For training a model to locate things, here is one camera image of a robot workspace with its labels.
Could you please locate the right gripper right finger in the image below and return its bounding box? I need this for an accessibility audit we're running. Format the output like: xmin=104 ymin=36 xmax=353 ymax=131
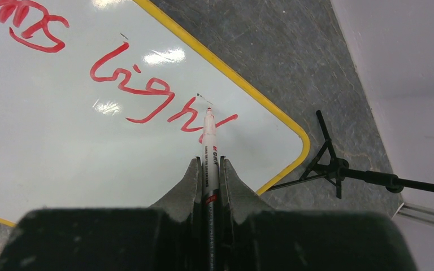
xmin=219 ymin=156 xmax=274 ymax=225

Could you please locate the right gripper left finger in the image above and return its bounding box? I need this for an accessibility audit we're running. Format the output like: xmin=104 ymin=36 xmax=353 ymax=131
xmin=149 ymin=157 xmax=202 ymax=221

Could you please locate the red whiteboard marker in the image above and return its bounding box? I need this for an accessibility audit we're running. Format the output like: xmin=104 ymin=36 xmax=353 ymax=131
xmin=202 ymin=108 xmax=219 ymax=270

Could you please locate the yellow framed whiteboard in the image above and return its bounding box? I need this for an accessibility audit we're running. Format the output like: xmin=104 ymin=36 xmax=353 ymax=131
xmin=0 ymin=1 xmax=310 ymax=225

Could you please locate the silver microphone on tripod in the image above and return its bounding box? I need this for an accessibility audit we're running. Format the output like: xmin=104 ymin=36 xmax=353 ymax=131
xmin=268 ymin=110 xmax=434 ymax=199

